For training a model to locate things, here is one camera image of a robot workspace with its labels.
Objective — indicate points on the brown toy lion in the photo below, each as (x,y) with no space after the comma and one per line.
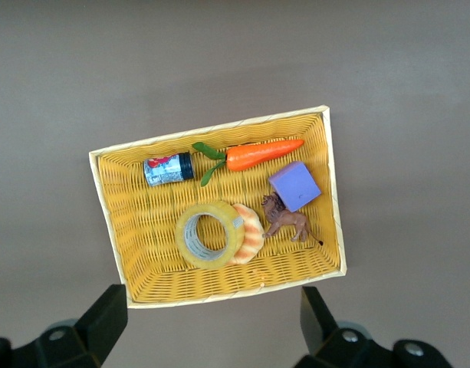
(288,220)

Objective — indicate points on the clear yellowish tape roll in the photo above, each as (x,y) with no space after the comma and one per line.
(219,209)

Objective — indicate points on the striped toy croissant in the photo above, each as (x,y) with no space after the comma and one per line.
(252,234)

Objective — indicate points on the purple cube block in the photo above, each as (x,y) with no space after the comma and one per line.
(296,186)

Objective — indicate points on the yellow wicker basket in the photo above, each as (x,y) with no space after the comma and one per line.
(142,214)

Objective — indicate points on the orange toy carrot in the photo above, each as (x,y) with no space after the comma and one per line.
(257,155)

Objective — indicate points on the small dark can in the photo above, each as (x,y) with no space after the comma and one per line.
(165,170)

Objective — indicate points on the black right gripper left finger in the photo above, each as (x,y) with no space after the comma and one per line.
(96,329)

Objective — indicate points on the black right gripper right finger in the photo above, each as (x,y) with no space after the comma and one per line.
(323,333)

